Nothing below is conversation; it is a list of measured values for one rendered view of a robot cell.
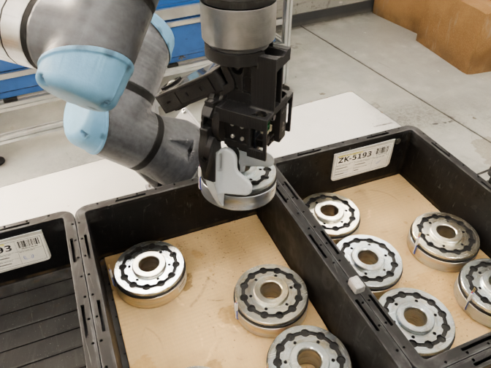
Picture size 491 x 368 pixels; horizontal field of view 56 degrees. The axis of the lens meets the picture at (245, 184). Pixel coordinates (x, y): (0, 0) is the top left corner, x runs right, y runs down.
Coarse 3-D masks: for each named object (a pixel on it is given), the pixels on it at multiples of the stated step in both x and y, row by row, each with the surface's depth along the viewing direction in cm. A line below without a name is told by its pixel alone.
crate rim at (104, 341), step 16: (144, 192) 69; (160, 192) 69; (80, 208) 67; (96, 208) 67; (288, 208) 67; (80, 224) 64; (304, 224) 64; (80, 240) 62; (320, 240) 62; (320, 256) 60; (96, 272) 58; (336, 272) 58; (96, 288) 56; (96, 304) 54; (352, 304) 54; (96, 320) 52; (368, 320) 52; (96, 336) 51; (384, 336) 51; (112, 352) 49; (400, 352) 49
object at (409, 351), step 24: (336, 144) 79; (360, 144) 80; (432, 144) 79; (456, 168) 75; (288, 192) 69; (312, 216) 65; (384, 312) 53; (480, 336) 51; (408, 360) 49; (432, 360) 49; (456, 360) 49
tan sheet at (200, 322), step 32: (224, 224) 78; (256, 224) 78; (192, 256) 73; (224, 256) 73; (256, 256) 73; (192, 288) 68; (224, 288) 68; (128, 320) 64; (160, 320) 64; (192, 320) 64; (224, 320) 64; (320, 320) 64; (128, 352) 60; (160, 352) 60; (192, 352) 60; (224, 352) 60; (256, 352) 60
